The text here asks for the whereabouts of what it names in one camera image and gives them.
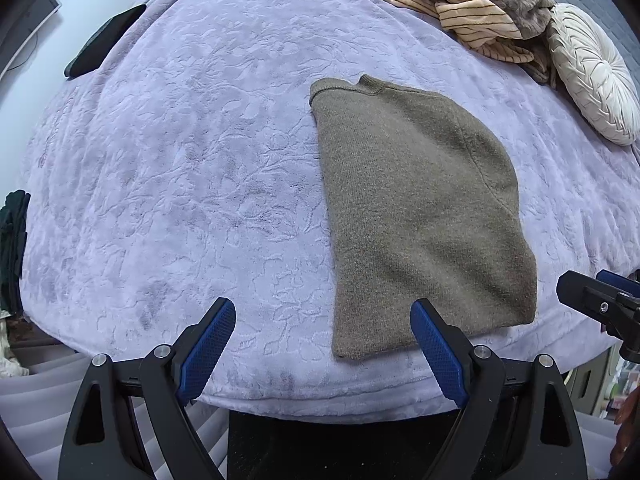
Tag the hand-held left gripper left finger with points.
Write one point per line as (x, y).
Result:
(207, 350)

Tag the round cream pleated pillow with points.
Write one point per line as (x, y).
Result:
(590, 70)

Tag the grey bed skirt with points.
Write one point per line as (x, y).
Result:
(40, 410)

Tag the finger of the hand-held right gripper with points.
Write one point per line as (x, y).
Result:
(617, 280)
(580, 290)

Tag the beige striped plush garment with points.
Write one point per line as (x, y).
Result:
(475, 15)

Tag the flat black case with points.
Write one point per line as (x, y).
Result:
(100, 42)

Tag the lavender embossed blanket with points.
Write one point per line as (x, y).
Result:
(175, 185)

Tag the dark hanging clothes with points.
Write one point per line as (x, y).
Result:
(12, 245)

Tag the brown knit sweater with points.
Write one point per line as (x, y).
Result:
(415, 200)

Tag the white framed monitor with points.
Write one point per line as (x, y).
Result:
(30, 20)

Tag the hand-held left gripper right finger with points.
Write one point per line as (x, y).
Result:
(440, 355)

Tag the white fluffy cloth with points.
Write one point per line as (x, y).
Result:
(10, 355)

